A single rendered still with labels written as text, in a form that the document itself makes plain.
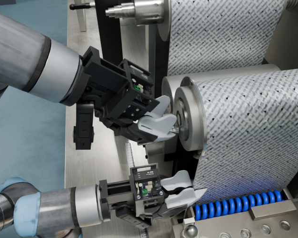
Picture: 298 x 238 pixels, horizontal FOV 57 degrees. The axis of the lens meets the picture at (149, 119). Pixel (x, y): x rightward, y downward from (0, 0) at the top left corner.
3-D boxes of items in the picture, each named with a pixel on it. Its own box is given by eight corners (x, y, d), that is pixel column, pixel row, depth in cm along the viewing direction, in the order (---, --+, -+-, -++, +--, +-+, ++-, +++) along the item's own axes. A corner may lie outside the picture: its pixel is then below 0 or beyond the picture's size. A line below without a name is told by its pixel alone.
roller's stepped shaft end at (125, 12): (106, 16, 60) (104, 2, 58) (133, 13, 61) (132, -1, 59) (107, 23, 58) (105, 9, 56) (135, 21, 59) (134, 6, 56)
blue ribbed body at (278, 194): (189, 209, 63) (191, 202, 60) (276, 193, 66) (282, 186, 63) (194, 224, 60) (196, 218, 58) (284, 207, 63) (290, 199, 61)
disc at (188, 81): (176, 117, 60) (181, 59, 49) (178, 117, 60) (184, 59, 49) (197, 175, 50) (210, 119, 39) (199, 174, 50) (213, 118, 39)
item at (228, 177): (188, 204, 62) (199, 158, 49) (283, 187, 65) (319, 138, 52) (188, 206, 62) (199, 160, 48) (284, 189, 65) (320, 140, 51)
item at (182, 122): (185, 112, 44) (184, 148, 48) (197, 111, 44) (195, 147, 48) (173, 91, 50) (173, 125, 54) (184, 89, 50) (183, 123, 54)
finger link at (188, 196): (215, 190, 51) (166, 198, 50) (210, 204, 56) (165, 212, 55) (209, 176, 53) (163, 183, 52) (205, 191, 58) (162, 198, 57)
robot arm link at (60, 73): (22, 104, 34) (29, 65, 40) (57, 116, 37) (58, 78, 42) (50, 61, 31) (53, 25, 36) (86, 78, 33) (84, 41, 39)
